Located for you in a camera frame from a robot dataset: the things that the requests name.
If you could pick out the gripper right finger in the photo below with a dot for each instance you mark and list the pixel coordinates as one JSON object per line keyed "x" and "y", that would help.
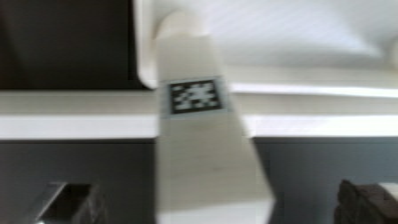
{"x": 366, "y": 203}

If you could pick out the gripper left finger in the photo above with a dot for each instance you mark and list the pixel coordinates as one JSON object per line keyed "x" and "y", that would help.
{"x": 71, "y": 204}

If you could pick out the white desk top tray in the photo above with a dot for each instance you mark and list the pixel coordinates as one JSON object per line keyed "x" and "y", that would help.
{"x": 302, "y": 46}

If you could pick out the white desk leg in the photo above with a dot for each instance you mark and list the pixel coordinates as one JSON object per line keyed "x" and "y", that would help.
{"x": 211, "y": 183}

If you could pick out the white front wall fence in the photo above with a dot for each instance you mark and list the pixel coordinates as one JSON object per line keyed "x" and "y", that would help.
{"x": 114, "y": 115}

